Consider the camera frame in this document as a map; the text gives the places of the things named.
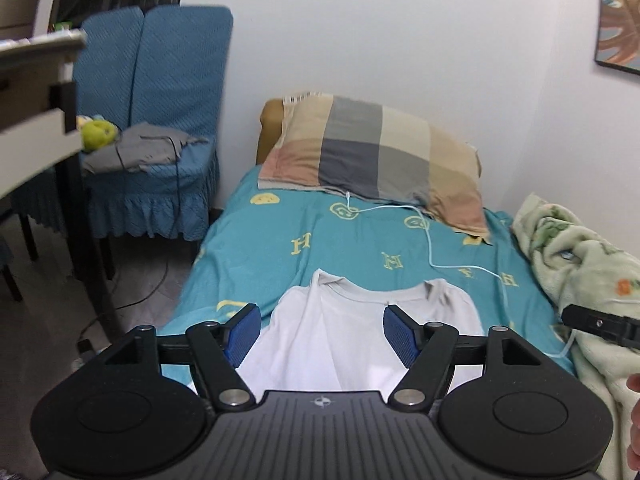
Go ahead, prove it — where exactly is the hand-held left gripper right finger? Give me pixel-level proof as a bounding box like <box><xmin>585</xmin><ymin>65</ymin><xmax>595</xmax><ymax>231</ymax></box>
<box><xmin>382</xmin><ymin>304</ymin><xmax>538</xmax><ymax>412</ymax></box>

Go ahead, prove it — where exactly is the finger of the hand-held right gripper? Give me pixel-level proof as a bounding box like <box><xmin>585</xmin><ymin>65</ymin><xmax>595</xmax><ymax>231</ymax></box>
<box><xmin>560</xmin><ymin>304</ymin><xmax>640</xmax><ymax>348</ymax></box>

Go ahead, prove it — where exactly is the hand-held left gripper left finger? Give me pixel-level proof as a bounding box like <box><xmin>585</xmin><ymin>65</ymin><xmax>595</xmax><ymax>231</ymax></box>
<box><xmin>107</xmin><ymin>302</ymin><xmax>263</xmax><ymax>410</ymax></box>

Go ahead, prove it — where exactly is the white t-shirt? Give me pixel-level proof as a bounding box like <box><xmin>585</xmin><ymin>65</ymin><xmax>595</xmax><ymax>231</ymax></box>
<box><xmin>235</xmin><ymin>268</ymin><xmax>488</xmax><ymax>394</ymax></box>

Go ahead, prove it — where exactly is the person's right hand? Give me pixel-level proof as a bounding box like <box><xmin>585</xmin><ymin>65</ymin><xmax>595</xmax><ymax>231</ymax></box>
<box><xmin>626</xmin><ymin>373</ymin><xmax>640</xmax><ymax>472</ymax></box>

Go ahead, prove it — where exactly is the green fleece blanket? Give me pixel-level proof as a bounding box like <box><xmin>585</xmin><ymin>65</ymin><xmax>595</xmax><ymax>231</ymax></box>
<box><xmin>510</xmin><ymin>192</ymin><xmax>640</xmax><ymax>480</ymax></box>

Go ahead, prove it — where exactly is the teal printed bed sheet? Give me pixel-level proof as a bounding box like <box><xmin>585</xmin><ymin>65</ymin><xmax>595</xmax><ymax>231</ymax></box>
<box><xmin>157</xmin><ymin>164</ymin><xmax>576</xmax><ymax>397</ymax></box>

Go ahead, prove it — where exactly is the plaid pillow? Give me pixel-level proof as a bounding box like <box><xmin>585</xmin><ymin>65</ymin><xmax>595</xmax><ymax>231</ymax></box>
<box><xmin>257</xmin><ymin>93</ymin><xmax>493</xmax><ymax>247</ymax></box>

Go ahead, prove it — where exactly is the mustard yellow cushion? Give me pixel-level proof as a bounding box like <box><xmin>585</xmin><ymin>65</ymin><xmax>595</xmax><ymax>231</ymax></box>
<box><xmin>255</xmin><ymin>98</ymin><xmax>287</xmax><ymax>166</ymax></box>

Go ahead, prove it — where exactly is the grey garment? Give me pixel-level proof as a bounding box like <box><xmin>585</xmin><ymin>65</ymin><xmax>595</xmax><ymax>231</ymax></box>
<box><xmin>80</xmin><ymin>121</ymin><xmax>211</xmax><ymax>176</ymax></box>

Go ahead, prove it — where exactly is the green plush toy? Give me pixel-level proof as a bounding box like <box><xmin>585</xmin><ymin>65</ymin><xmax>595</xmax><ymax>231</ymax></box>
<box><xmin>76</xmin><ymin>115</ymin><xmax>121</xmax><ymax>154</ymax></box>

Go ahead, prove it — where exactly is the blue covered chair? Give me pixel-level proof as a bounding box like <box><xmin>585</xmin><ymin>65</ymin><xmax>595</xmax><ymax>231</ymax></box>
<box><xmin>9</xmin><ymin>7</ymin><xmax>147</xmax><ymax>262</ymax></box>
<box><xmin>82</xmin><ymin>5</ymin><xmax>235</xmax><ymax>281</ymax></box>

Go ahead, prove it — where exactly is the white desk with black legs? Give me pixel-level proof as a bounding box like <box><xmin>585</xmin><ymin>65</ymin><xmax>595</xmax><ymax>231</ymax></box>
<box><xmin>0</xmin><ymin>28</ymin><xmax>126</xmax><ymax>342</ymax></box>

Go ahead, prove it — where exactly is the white charging cable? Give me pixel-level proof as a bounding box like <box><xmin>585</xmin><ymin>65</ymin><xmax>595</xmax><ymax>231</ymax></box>
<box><xmin>344</xmin><ymin>190</ymin><xmax>576</xmax><ymax>361</ymax></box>

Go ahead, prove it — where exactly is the black cable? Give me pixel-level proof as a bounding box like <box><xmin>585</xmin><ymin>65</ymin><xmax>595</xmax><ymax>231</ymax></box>
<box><xmin>77</xmin><ymin>132</ymin><xmax>189</xmax><ymax>347</ymax></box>

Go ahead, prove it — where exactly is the framed leaf wall picture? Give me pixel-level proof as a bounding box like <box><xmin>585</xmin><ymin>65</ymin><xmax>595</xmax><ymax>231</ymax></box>
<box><xmin>593</xmin><ymin>0</ymin><xmax>640</xmax><ymax>77</ymax></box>

